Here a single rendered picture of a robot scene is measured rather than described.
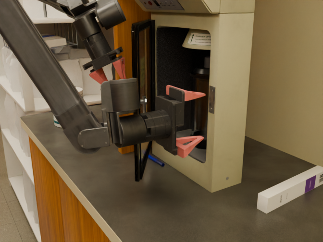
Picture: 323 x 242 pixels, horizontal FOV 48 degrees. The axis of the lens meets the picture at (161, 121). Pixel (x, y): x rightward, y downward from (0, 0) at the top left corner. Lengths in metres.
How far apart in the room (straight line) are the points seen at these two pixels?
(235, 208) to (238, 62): 0.37
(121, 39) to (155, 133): 0.53
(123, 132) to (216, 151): 0.37
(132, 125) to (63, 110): 0.13
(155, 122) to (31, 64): 0.25
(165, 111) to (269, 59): 0.71
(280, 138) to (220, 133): 0.45
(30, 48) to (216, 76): 0.45
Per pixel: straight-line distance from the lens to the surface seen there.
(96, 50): 0.93
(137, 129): 0.66
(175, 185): 1.04
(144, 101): 0.89
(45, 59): 0.66
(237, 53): 0.93
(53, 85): 0.66
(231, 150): 1.00
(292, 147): 1.34
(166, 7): 1.00
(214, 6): 0.87
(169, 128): 0.70
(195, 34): 1.00
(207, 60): 1.06
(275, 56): 1.34
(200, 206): 0.95
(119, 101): 0.65
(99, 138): 0.65
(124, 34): 1.16
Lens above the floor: 1.43
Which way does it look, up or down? 18 degrees down
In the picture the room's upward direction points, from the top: straight up
